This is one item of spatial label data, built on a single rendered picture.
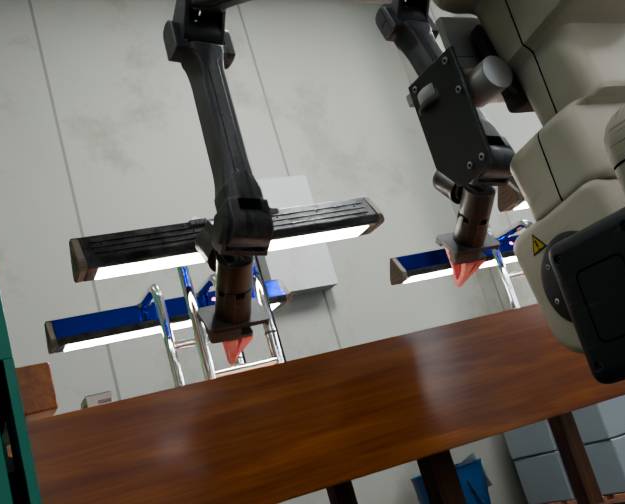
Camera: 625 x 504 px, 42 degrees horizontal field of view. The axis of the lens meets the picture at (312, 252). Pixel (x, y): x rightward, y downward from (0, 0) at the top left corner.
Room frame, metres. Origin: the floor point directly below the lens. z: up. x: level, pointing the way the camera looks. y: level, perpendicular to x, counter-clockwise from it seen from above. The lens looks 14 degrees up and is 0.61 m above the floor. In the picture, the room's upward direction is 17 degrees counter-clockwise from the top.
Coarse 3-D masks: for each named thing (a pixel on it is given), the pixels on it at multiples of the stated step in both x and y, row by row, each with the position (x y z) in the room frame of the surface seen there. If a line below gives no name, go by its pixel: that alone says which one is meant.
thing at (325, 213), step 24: (288, 216) 1.56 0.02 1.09; (312, 216) 1.57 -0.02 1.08; (336, 216) 1.59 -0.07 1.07; (360, 216) 1.60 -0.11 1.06; (72, 240) 1.38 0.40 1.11; (96, 240) 1.40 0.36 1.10; (120, 240) 1.41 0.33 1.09; (144, 240) 1.42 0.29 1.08; (168, 240) 1.44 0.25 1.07; (192, 240) 1.45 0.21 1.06; (72, 264) 1.40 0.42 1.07; (96, 264) 1.37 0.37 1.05; (120, 264) 1.39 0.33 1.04
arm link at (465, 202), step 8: (456, 192) 1.42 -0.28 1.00; (464, 192) 1.38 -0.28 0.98; (472, 192) 1.37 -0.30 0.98; (480, 192) 1.37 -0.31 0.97; (488, 192) 1.38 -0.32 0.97; (464, 200) 1.39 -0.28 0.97; (472, 200) 1.38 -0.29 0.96; (480, 200) 1.37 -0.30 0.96; (488, 200) 1.38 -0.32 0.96; (464, 208) 1.40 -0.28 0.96; (472, 208) 1.39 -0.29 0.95; (480, 208) 1.38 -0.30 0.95; (488, 208) 1.39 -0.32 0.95; (472, 216) 1.40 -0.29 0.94; (480, 216) 1.40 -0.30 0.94; (488, 216) 1.41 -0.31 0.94
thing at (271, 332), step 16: (272, 208) 1.55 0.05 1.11; (192, 224) 1.48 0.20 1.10; (256, 256) 1.71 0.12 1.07; (256, 272) 1.69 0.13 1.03; (192, 288) 1.63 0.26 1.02; (256, 288) 1.69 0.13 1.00; (192, 304) 1.63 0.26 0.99; (192, 320) 1.63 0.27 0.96; (272, 320) 1.70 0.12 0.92; (272, 336) 1.69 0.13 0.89; (208, 352) 1.63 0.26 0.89; (272, 352) 1.69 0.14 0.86; (208, 368) 1.63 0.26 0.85; (224, 368) 1.65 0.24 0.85; (240, 368) 1.66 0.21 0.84; (256, 368) 1.68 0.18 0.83
